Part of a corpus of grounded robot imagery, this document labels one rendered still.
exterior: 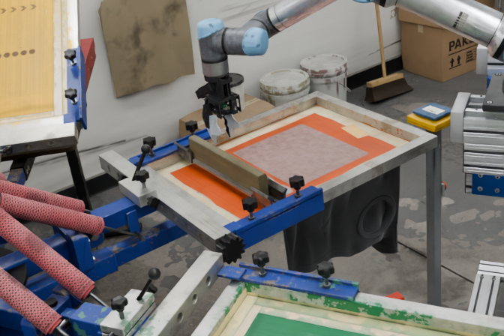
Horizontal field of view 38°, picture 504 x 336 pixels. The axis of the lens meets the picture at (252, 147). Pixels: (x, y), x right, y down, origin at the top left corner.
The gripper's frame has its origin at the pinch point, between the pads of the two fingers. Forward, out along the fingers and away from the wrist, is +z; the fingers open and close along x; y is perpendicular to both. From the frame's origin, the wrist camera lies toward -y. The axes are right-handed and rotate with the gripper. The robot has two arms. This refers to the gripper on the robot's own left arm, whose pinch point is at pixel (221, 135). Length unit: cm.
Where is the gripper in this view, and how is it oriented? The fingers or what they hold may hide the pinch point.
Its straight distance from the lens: 218.1
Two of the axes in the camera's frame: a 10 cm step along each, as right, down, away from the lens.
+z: 1.1, 8.9, 4.4
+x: 8.0, -3.4, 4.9
